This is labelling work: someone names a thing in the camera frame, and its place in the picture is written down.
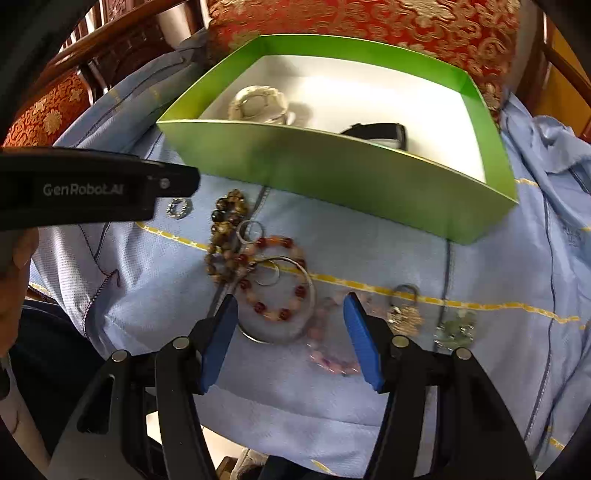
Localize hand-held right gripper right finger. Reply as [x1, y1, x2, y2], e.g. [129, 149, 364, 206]
[342, 292, 539, 480]

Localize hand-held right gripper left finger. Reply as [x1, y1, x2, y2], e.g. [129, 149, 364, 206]
[51, 293, 241, 480]

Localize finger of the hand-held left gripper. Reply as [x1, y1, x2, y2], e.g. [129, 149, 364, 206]
[141, 161, 201, 199]

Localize pale purple bead bracelet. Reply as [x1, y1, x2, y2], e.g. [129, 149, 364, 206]
[305, 295, 371, 377]

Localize silver bangle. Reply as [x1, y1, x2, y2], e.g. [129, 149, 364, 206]
[237, 256, 318, 345]

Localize gold charm ornament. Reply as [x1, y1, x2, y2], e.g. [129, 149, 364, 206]
[387, 284, 424, 336]

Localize brown bead bracelet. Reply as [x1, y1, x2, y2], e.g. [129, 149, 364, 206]
[204, 188, 253, 284]

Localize thin silver ring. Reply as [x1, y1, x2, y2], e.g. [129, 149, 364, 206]
[252, 259, 284, 286]

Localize plain silver ring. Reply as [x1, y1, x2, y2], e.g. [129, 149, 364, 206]
[237, 220, 267, 246]

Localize red bead bracelet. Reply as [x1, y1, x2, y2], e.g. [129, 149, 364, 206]
[235, 235, 309, 322]

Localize pale green jade pendant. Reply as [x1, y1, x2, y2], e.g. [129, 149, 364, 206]
[434, 309, 479, 352]

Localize green cardboard box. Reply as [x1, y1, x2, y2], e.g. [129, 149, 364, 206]
[156, 34, 520, 244]

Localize person's left hand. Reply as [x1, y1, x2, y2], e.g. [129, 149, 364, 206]
[0, 227, 41, 357]

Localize orange patterned cushion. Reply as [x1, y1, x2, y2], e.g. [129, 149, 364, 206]
[2, 67, 93, 148]

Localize light blue jacket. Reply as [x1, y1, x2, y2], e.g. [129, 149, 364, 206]
[28, 34, 591, 480]

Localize white wristwatch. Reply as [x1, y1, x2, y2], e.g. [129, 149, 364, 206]
[228, 84, 296, 125]

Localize dark wooden chair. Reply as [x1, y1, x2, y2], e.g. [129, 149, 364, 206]
[46, 0, 591, 125]

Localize person's dark trousers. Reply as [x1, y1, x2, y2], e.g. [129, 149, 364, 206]
[7, 298, 118, 444]

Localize black wristwatch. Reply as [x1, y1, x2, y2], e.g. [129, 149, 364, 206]
[341, 122, 407, 151]

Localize red gold patterned cushion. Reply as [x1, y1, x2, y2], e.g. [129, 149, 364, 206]
[205, 0, 522, 121]

